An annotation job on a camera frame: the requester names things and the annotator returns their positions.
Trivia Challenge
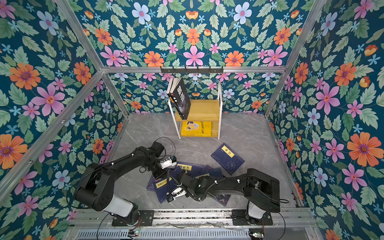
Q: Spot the black wolf cover book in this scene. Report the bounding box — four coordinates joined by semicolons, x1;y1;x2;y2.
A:
168;78;191;120

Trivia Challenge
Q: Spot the black hook rail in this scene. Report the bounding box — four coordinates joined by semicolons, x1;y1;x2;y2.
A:
160;67;224;74

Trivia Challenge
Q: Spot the blue book in middle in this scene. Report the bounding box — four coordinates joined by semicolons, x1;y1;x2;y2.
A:
177;162;207;177

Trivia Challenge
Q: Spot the small dark blue book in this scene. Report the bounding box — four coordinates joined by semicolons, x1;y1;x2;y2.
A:
211;143;245;175

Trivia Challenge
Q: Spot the dark book orange calligraphy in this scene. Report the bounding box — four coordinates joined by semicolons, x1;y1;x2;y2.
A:
146;176;157;192

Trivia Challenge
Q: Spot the black book on shelf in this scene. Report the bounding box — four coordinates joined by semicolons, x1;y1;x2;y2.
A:
167;78;177;95

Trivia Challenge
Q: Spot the yellow cartoon cover book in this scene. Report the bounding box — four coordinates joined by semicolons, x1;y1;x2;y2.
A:
181;121;212;137

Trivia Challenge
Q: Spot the white wooden book shelf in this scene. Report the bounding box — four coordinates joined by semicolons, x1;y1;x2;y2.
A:
168;83;223;140

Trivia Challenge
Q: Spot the aluminium mounting rail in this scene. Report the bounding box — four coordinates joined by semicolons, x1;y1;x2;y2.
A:
68;207;319;229

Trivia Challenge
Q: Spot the blue book yellow label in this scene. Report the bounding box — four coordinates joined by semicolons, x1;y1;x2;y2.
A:
199;166;223;178
153;177;178;204

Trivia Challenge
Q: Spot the dark patterned book bottom right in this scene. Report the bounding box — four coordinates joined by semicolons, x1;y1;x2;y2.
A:
211;195;231;207

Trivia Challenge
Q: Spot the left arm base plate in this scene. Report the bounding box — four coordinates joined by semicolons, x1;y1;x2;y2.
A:
112;210;155;227

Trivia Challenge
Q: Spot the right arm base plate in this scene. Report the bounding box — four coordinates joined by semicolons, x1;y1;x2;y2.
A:
231;209;273;226

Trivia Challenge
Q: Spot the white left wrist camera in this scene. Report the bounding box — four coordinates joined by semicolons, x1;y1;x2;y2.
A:
160;156;177;169

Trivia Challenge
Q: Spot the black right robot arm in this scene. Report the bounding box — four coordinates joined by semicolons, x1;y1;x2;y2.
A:
171;169;281;219

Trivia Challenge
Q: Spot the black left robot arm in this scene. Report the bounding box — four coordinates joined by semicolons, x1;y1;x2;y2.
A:
75;142;167;222

